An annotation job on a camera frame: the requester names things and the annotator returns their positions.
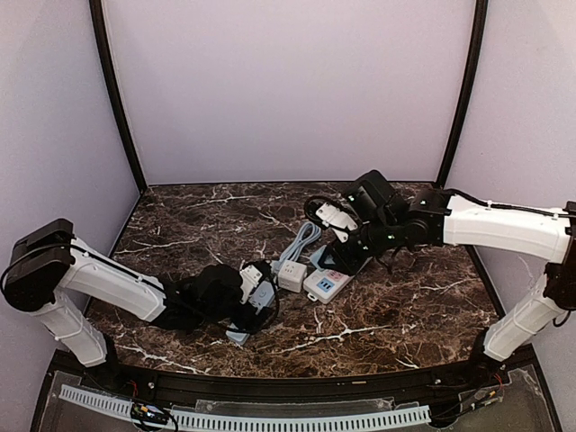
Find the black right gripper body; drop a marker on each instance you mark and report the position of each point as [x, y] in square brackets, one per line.
[344, 247]

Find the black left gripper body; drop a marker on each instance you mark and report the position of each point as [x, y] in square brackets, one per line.
[251, 315]

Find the blue power strip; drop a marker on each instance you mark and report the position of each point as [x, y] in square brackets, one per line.
[261, 302]

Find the blue plug adapter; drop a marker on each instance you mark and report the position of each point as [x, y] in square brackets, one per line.
[321, 259]

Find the white multicolour power strip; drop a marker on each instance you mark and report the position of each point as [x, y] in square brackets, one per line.
[323, 285]

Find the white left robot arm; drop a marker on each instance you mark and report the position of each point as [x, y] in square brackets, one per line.
[48, 263]

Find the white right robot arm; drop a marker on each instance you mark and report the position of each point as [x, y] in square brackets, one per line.
[438, 217]

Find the white cube socket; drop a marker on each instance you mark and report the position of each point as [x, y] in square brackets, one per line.
[291, 276]

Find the small circuit board left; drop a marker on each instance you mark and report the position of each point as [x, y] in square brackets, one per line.
[143, 412]

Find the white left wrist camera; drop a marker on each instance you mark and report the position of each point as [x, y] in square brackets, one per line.
[251, 278]

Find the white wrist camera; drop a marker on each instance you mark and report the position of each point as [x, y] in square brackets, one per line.
[339, 221]
[251, 278]

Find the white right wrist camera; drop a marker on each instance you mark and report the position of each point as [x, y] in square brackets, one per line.
[339, 221]

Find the black front rail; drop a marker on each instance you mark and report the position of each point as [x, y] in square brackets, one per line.
[187, 389]

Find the white slotted cable duct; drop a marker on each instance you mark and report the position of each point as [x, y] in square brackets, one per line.
[245, 418]

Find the right black frame post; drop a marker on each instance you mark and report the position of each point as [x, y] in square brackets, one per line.
[466, 89]

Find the black frame post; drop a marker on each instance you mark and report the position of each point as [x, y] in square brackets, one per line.
[114, 94]
[466, 89]

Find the left black frame post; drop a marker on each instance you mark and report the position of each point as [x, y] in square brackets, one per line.
[114, 94]

